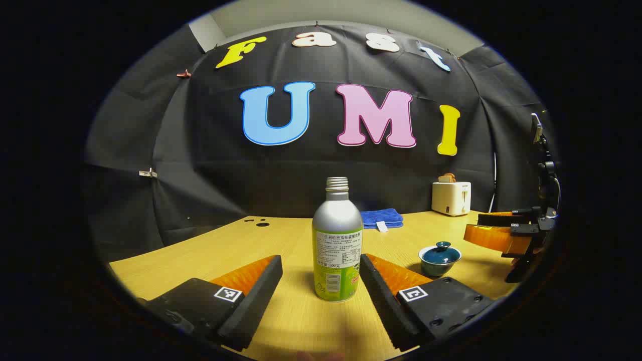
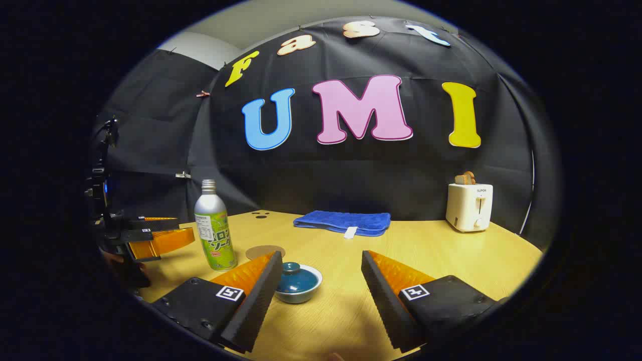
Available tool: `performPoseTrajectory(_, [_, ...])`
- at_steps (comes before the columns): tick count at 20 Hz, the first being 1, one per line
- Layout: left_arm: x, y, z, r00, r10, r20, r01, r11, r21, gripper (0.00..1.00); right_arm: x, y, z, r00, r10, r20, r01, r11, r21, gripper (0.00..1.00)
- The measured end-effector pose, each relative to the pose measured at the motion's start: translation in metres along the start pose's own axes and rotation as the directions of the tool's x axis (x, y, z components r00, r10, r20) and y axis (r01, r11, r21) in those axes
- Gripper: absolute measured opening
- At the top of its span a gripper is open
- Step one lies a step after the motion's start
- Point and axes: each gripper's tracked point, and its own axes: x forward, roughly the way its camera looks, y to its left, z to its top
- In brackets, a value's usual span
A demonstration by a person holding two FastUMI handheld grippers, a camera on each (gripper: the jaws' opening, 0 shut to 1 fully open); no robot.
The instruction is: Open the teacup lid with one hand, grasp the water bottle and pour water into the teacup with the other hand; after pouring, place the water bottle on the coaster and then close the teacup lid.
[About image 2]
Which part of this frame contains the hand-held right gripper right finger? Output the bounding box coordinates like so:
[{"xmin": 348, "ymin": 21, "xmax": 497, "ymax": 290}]
[{"xmin": 361, "ymin": 250, "xmax": 508, "ymax": 354}]

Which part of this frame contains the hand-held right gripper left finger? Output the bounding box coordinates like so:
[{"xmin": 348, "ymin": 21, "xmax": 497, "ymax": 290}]
[{"xmin": 150, "ymin": 251, "xmax": 284, "ymax": 354}]

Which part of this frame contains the teal teacup lid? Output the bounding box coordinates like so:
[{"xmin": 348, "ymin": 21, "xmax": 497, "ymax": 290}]
[{"xmin": 277, "ymin": 262, "xmax": 319, "ymax": 294}]

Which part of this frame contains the round brown coaster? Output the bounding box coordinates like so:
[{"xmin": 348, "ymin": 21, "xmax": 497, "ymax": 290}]
[{"xmin": 245, "ymin": 245, "xmax": 286, "ymax": 261}]

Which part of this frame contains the silver green label water bottle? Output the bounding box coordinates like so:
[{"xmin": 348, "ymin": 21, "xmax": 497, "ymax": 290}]
[{"xmin": 194, "ymin": 179, "xmax": 238, "ymax": 272}]

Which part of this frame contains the white teacup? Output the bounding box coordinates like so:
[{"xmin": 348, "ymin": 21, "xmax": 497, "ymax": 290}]
[{"xmin": 274, "ymin": 264, "xmax": 323, "ymax": 304}]

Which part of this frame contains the blue folded towel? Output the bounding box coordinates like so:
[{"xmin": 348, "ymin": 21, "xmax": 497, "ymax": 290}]
[{"xmin": 293, "ymin": 211, "xmax": 391, "ymax": 238}]

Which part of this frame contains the cream toaster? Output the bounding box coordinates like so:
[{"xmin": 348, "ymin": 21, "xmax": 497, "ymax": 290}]
[{"xmin": 445, "ymin": 183, "xmax": 494, "ymax": 233}]

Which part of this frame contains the black backdrop cloth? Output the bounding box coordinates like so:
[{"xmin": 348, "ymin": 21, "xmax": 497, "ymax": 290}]
[{"xmin": 93, "ymin": 18, "xmax": 548, "ymax": 251}]

